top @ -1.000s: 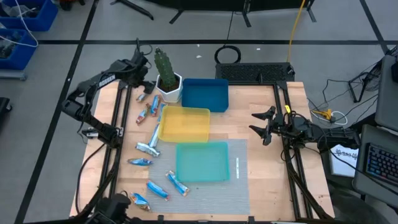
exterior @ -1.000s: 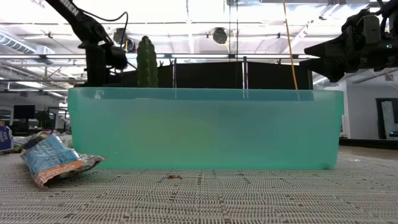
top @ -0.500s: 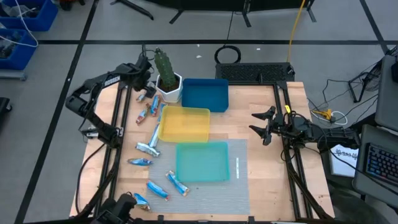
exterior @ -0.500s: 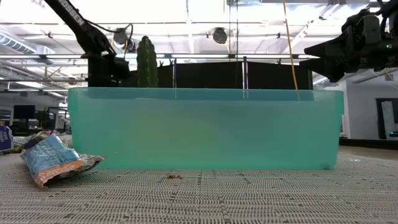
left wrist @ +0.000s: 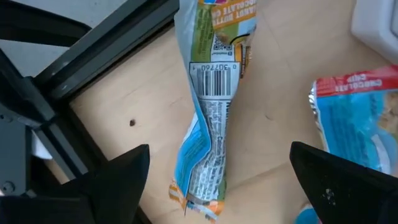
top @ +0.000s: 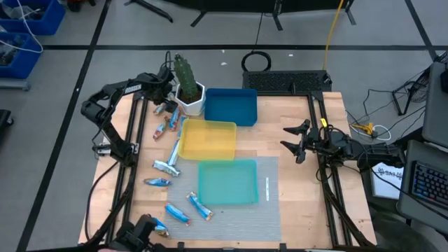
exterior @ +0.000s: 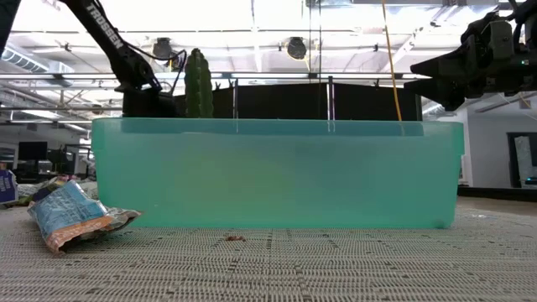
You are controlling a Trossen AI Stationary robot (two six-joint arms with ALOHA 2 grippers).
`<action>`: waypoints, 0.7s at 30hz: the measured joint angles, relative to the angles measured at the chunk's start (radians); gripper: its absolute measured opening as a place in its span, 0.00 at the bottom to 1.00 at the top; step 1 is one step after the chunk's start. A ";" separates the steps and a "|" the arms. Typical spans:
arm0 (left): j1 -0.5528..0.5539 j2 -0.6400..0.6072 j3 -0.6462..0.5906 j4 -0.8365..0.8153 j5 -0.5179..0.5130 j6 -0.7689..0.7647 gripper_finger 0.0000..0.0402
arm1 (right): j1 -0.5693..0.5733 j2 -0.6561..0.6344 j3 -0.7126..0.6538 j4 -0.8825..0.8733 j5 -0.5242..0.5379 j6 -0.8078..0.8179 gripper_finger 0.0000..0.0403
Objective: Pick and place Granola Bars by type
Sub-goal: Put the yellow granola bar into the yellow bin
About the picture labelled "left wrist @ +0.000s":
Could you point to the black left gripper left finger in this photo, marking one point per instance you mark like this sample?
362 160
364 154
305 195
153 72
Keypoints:
118 186

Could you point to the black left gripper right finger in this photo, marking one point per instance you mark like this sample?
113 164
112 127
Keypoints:
342 193

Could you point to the white plant pot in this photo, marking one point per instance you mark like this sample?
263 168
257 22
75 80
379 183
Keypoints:
376 25

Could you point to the peanut butter chocolate chip bar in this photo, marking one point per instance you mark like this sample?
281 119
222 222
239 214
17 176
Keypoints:
214 81

